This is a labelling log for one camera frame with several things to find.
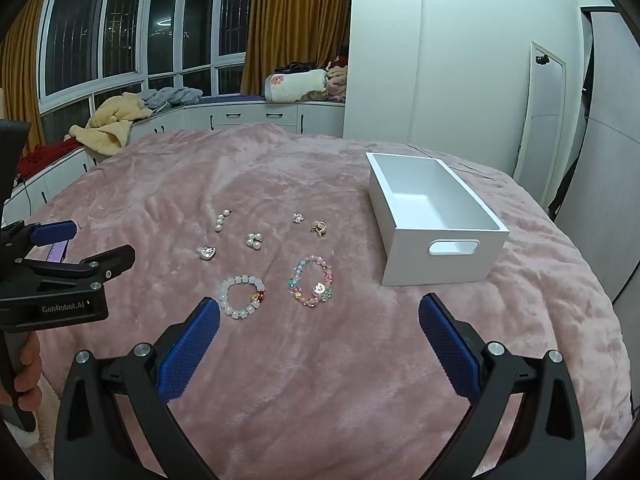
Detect grey crumpled cloth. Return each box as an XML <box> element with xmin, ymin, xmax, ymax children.
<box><xmin>140</xmin><ymin>86</ymin><xmax>204</xmax><ymax>112</ymax></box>

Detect white framed bay window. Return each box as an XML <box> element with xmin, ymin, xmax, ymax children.
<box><xmin>37</xmin><ymin>0</ymin><xmax>257</xmax><ymax>117</ymax></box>

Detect pink fluffy blanket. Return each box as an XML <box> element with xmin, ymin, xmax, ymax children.
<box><xmin>0</xmin><ymin>122</ymin><xmax>633</xmax><ymax>480</ymax></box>

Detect person's left hand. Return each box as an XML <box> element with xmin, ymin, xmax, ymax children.
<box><xmin>0</xmin><ymin>332</ymin><xmax>44</xmax><ymax>412</ymax></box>

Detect white wooden box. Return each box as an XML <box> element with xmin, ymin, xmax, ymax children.
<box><xmin>365</xmin><ymin>152</ymin><xmax>511</xmax><ymax>287</ymax></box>

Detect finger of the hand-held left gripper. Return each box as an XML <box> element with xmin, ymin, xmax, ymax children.
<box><xmin>0</xmin><ymin>244</ymin><xmax>137</xmax><ymax>297</ymax></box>
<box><xmin>0</xmin><ymin>221</ymin><xmax>79</xmax><ymax>262</ymax></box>

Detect colourful bead bracelet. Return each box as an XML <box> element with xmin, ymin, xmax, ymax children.
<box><xmin>287</xmin><ymin>254</ymin><xmax>335</xmax><ymax>307</ymax></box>

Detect grey wardrobe door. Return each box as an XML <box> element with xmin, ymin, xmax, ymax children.
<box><xmin>554</xmin><ymin>7</ymin><xmax>640</xmax><ymax>307</ymax></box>

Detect white window bench cabinets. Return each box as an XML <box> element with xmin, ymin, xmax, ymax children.
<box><xmin>0</xmin><ymin>99</ymin><xmax>347</xmax><ymax>226</ymax></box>

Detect white door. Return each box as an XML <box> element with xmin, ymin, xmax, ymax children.
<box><xmin>514</xmin><ymin>41</ymin><xmax>568</xmax><ymax>182</ymax></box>

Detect white bead bracelet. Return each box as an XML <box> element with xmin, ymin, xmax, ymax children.
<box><xmin>218</xmin><ymin>274</ymin><xmax>266</xmax><ymax>319</ymax></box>

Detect narrow mustard curtain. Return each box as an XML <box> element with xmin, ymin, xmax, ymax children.
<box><xmin>0</xmin><ymin>5</ymin><xmax>57</xmax><ymax>128</ymax></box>

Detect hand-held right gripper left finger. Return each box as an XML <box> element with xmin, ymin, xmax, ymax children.
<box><xmin>52</xmin><ymin>296</ymin><xmax>221</xmax><ymax>480</ymax></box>

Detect red cloth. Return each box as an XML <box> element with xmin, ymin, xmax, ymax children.
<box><xmin>19</xmin><ymin>137</ymin><xmax>84</xmax><ymax>175</ymax></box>

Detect white floral pillow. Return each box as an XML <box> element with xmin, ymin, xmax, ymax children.
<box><xmin>264</xmin><ymin>69</ymin><xmax>330</xmax><ymax>104</ymax></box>

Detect wide mustard curtain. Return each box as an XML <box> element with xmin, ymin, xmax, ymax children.
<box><xmin>241</xmin><ymin>0</ymin><xmax>354</xmax><ymax>98</ymax></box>

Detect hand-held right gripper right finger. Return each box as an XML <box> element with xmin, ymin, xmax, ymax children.
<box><xmin>418</xmin><ymin>292</ymin><xmax>587</xmax><ymax>480</ymax></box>

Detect yellow fleece blanket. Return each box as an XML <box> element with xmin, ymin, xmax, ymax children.
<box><xmin>69</xmin><ymin>92</ymin><xmax>154</xmax><ymax>157</ymax></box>

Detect pink clothes pile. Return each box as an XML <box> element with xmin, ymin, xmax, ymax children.
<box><xmin>326</xmin><ymin>56</ymin><xmax>350</xmax><ymax>104</ymax></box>

